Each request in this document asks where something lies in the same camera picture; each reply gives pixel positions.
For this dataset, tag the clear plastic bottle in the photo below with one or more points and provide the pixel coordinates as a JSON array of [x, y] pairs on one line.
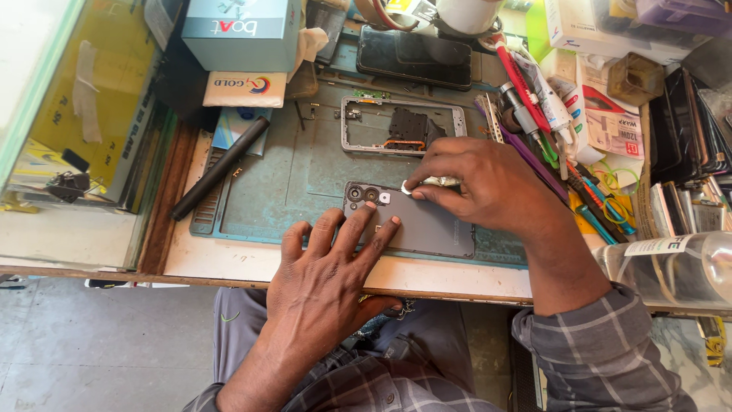
[[669, 274]]

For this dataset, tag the purple pry tool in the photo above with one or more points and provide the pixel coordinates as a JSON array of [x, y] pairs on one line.
[[535, 163]]

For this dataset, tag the small white wipe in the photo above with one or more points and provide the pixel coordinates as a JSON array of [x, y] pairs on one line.
[[440, 181]]

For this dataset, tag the white labelled packet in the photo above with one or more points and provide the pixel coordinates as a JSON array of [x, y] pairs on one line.
[[243, 88]]

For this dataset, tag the white cup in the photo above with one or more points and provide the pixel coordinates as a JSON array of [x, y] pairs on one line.
[[466, 14]]

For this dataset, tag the teal cardboard box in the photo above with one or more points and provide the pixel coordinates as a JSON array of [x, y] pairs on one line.
[[240, 34]]

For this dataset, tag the dark phone part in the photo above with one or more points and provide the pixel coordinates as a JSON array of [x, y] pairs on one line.
[[327, 31]]

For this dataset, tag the person's left hand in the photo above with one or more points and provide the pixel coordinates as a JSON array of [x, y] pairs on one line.
[[314, 292]]

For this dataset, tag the grey metal screwdriver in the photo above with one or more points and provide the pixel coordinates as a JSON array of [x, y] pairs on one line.
[[521, 111]]

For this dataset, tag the white glue tube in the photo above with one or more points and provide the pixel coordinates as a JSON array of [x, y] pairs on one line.
[[548, 94]]

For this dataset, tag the black smartphone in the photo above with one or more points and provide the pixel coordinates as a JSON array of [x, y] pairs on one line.
[[412, 57]]

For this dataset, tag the white and red charger box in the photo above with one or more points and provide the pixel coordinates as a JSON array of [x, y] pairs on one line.
[[615, 129]]

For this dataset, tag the silver phone frame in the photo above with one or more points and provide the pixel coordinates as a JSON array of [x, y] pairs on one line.
[[347, 126]]

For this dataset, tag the red pen tool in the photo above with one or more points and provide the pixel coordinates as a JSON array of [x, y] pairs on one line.
[[519, 80]]

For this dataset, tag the metal tweezers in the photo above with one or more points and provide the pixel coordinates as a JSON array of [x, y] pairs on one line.
[[493, 117]]

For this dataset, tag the stack of black phone screens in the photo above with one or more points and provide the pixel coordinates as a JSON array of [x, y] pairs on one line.
[[686, 126]]

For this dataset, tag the black phone shield plate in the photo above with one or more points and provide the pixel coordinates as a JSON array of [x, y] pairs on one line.
[[409, 129]]

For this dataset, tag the light blue card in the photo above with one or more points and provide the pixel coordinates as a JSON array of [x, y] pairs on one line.
[[229, 129]]

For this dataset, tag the green rubber rings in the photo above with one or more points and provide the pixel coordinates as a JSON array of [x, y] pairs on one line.
[[620, 180]]

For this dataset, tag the black cylindrical tool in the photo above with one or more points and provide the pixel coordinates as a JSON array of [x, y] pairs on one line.
[[220, 167]]

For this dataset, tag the purple box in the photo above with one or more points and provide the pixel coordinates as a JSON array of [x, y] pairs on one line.
[[686, 14]]

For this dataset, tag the amber transparent container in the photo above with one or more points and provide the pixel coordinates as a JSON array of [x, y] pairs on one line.
[[635, 80]]

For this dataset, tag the person's right hand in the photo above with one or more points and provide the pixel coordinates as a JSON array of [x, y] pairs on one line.
[[492, 183]]

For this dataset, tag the tape roll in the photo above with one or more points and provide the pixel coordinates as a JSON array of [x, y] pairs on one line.
[[394, 14]]

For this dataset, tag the small green circuit board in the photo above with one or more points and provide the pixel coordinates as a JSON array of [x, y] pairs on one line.
[[370, 94]]

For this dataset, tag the crumpled tissue paper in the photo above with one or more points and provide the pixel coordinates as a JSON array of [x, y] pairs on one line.
[[309, 46]]

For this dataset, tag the black binder clip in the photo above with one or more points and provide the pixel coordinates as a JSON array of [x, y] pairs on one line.
[[67, 186]]

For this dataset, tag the teal repair mat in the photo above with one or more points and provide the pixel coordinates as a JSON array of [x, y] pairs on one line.
[[286, 183]]

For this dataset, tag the glass display case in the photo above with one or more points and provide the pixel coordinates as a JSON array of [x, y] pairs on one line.
[[74, 114]]

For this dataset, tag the yellow and black packet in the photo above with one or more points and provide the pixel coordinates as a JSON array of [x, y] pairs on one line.
[[712, 340]]

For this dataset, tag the white cardboard box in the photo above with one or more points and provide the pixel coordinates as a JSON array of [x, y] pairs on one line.
[[606, 28]]

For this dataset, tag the grey phone back cover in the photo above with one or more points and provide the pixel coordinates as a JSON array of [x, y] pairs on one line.
[[434, 229]]

